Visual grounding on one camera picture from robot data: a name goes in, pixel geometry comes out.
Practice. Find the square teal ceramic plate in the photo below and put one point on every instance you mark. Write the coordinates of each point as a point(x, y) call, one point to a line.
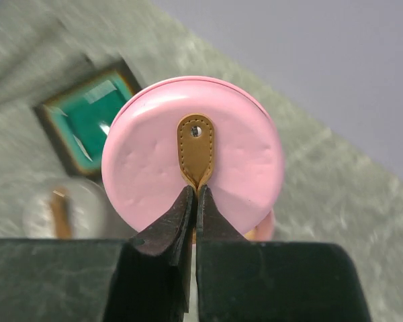
point(77, 118)

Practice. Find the pink cylindrical container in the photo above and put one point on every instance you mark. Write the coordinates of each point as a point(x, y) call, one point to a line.
point(264, 230)

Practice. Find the pink round lid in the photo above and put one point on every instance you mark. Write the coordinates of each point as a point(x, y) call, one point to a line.
point(192, 131)

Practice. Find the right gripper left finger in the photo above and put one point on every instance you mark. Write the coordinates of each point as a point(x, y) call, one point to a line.
point(143, 278)

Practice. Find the grey round lid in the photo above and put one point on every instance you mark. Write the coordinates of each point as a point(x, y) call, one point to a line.
point(65, 208)

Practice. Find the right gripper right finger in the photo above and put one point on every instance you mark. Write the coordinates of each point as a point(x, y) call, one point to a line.
point(242, 280)

